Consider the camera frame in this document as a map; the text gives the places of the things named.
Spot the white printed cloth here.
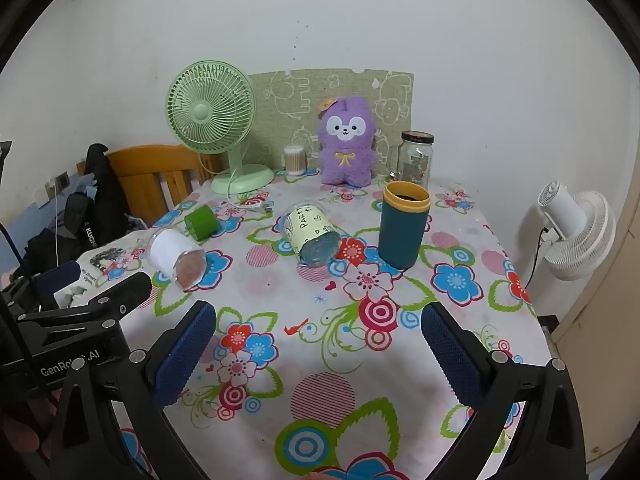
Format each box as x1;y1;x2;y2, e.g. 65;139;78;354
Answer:
55;245;151;307

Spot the black fan cable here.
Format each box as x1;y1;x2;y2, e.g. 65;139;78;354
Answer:
522;227;556;291

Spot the green desk fan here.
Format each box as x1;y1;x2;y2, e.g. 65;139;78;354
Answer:
166;60;276;195

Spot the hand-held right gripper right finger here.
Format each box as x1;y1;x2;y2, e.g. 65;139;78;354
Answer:
421;301;588;480

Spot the floral tablecloth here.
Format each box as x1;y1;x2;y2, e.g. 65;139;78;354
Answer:
75;167;553;480

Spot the purple plush toy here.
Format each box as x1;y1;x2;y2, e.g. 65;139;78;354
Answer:
316;96;379;187

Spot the cotton swab container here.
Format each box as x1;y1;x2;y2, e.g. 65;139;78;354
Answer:
283;144;307;177

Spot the small green cup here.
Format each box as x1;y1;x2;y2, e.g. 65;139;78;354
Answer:
184;204;219;241

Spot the clear cup with white sleeve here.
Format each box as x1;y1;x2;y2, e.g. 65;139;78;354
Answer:
149;228;207;292

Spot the person's left hand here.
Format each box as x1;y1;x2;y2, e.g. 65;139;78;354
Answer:
0;396;56;463

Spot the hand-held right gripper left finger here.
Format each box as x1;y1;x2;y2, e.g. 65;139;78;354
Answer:
47;300;217;480

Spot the wooden chair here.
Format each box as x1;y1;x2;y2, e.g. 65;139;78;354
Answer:
76;144;223;228

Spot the elephant print mat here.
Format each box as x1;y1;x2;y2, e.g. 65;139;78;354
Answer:
248;67;415;181

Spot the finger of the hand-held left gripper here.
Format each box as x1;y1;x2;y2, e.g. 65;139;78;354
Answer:
20;271;153;342

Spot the black bag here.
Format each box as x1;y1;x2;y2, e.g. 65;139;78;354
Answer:
12;143;133;281

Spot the teal cup with yellow rim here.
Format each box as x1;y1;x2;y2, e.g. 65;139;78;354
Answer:
378;180;431;270

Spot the clear cup with pale label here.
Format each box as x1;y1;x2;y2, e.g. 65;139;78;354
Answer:
283;201;343;267

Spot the wall outlet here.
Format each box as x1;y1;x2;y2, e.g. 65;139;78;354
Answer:
45;172;71;199

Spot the white clip fan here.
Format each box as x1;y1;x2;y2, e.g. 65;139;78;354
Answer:
537;180;617;282

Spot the white fan power cord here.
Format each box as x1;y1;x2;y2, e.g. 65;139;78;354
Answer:
227;167;275;214

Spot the glass jar with black lid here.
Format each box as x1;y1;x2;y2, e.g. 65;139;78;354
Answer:
389;130;435;188

